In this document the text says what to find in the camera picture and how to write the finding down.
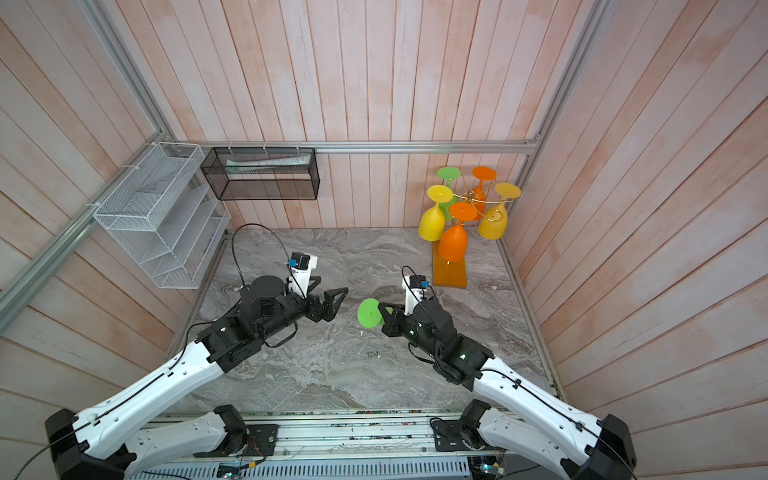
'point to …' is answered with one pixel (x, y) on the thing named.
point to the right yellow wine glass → (494, 221)
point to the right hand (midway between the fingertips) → (378, 306)
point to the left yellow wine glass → (431, 223)
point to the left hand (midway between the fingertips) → (333, 291)
